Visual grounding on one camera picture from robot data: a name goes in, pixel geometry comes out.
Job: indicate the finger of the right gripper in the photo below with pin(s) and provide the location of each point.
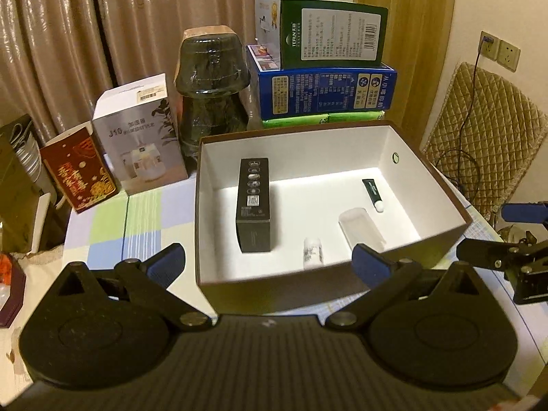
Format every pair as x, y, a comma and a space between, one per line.
528, 213
501, 256

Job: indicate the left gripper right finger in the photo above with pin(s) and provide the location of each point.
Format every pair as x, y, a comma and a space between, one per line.
386, 280

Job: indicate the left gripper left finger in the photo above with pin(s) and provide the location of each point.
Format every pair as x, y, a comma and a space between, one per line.
146, 284

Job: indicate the clear plastic case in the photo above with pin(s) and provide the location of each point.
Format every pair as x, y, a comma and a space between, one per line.
358, 228

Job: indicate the small white bottle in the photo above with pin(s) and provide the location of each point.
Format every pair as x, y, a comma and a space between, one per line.
312, 254

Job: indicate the quilted chair cushion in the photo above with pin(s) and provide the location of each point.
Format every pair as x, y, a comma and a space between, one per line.
486, 136

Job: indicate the brown cardboard storage box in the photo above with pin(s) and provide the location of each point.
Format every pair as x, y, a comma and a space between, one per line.
315, 174

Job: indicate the black product box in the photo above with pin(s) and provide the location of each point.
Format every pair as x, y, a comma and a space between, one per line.
253, 218

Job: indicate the dark red tray box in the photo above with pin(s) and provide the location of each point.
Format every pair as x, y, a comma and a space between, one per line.
13, 282

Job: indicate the red gold gift box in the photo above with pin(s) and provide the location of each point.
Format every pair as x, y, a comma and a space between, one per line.
75, 161

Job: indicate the brown cardboard cartons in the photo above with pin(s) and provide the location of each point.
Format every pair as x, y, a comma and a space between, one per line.
29, 220

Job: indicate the white humidifier box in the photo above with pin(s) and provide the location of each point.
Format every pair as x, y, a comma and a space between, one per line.
137, 131

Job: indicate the green flat package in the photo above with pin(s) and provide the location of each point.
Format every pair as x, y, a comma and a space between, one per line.
316, 119

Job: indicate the stacked white bowls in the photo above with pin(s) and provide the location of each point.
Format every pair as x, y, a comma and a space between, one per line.
27, 150

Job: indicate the blue printed box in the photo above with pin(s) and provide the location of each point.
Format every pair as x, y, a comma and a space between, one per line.
283, 93

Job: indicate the beige curtain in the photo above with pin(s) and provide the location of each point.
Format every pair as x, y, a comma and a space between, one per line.
59, 56

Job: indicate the green white label box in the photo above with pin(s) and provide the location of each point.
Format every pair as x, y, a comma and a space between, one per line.
321, 33

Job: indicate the wall power socket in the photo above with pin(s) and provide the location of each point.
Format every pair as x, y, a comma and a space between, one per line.
495, 49

